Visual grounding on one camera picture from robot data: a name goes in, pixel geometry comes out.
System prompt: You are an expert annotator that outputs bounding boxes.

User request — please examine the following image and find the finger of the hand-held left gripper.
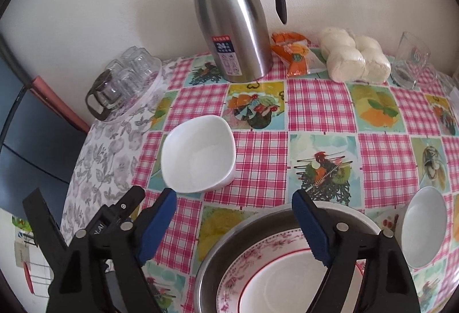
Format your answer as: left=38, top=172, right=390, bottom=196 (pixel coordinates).
left=103, top=185, right=146, bottom=225

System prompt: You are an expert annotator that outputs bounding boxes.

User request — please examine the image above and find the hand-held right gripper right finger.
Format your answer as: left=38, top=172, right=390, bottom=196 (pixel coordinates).
left=291, top=189, right=421, bottom=313

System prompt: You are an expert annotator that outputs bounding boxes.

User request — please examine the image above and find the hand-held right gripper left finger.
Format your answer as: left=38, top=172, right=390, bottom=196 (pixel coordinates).
left=46, top=187, right=177, bottom=313

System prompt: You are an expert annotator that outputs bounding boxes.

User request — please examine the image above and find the stainless steel plate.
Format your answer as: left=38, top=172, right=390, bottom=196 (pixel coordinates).
left=195, top=201, right=383, bottom=313

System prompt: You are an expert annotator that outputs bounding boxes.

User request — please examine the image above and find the small white bowl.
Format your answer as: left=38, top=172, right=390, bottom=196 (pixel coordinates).
left=160, top=115, right=236, bottom=194

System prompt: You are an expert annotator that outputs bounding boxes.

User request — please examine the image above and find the pink floral plate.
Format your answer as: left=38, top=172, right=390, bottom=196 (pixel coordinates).
left=216, top=228, right=365, bottom=313

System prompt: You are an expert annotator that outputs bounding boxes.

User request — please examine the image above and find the light blue bowl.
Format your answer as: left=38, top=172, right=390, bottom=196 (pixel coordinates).
left=400, top=186, right=448, bottom=269

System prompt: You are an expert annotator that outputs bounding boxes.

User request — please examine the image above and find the dark cabinet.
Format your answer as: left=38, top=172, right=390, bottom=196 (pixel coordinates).
left=0, top=31, right=89, bottom=214

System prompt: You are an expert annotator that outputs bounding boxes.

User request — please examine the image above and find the pink board edge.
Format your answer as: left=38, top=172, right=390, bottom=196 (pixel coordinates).
left=30, top=75, right=91, bottom=134

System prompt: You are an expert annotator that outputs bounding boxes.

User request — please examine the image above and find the small clear glass cup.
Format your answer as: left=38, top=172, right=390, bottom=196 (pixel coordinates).
left=133, top=56, right=162, bottom=79
left=116, top=71, right=144, bottom=98
left=122, top=45, right=150, bottom=66
left=104, top=58, right=126, bottom=79

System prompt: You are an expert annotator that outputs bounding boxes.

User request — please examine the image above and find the clear plastic tray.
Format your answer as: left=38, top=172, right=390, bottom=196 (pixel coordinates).
left=104, top=55, right=165, bottom=120

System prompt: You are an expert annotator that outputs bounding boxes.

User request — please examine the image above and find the pink checked plastic tablecloth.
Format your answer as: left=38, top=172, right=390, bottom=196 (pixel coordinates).
left=131, top=44, right=459, bottom=313

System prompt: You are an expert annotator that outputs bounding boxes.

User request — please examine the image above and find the bag of white steamed buns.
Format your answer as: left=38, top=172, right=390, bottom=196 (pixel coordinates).
left=320, top=27, right=392, bottom=82

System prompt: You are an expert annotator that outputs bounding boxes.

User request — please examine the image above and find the orange snack packet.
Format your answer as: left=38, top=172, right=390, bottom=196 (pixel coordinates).
left=271, top=32, right=325, bottom=78

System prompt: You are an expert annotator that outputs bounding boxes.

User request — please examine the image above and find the clear glass mug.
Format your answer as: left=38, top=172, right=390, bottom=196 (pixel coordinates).
left=390, top=31, right=439, bottom=90

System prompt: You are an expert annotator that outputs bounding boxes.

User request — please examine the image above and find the stainless steel thermos carafe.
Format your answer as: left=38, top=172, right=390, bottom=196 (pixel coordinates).
left=182, top=0, right=288, bottom=83

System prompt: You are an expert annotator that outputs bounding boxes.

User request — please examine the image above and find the metal wire rack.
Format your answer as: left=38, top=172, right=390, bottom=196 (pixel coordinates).
left=14, top=230, right=55, bottom=299

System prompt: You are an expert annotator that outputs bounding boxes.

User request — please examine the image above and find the thin black cable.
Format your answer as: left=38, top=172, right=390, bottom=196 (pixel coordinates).
left=0, top=82, right=28, bottom=149

